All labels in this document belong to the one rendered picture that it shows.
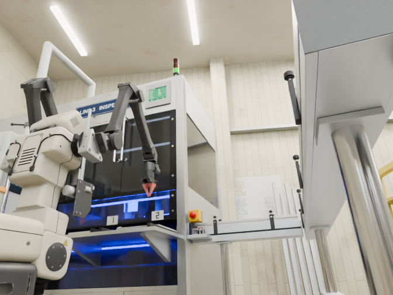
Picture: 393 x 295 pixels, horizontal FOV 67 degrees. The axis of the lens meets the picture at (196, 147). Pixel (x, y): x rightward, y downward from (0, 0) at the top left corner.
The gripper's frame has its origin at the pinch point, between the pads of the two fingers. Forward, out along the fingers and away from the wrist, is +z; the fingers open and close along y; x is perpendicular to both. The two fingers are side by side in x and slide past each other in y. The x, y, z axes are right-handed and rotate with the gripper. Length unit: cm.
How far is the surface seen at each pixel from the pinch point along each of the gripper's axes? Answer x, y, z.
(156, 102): 9, 27, -80
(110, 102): 51, 28, -90
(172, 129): -4, 28, -55
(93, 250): 48, 18, 26
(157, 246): -2.2, 6.5, 27.7
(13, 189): 87, -15, -11
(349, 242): -158, 429, 4
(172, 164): -3.3, 27.7, -27.7
